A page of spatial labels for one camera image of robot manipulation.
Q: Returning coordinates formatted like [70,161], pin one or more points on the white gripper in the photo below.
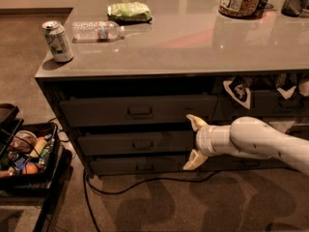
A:
[203,139]

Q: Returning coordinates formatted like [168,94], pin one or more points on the grey drawer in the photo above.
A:
[291,126]
[139,165]
[263,104]
[136,110]
[229,163]
[136,143]

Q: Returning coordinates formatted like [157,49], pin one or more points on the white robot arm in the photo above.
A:
[246,137]

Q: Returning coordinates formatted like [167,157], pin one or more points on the grey drawer cabinet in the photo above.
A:
[188,49]

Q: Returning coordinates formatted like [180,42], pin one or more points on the white paper in drawer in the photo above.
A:
[286,94]

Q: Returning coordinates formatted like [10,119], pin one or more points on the green snack bag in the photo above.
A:
[129,12]

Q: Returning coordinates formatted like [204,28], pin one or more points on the clear plastic water bottle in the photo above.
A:
[97,31]

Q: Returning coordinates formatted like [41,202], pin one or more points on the yellow bottle in bin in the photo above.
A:
[36,152]

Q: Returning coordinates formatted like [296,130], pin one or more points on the orange fruit in bin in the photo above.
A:
[29,169]

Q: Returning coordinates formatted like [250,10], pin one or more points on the black bin of items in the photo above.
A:
[15,153]

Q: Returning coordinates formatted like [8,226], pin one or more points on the dark glass container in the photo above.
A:
[293,8]

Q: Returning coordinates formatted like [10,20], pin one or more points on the green white soda can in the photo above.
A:
[57,40]

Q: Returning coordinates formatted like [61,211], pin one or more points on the black empty tray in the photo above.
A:
[9,122]

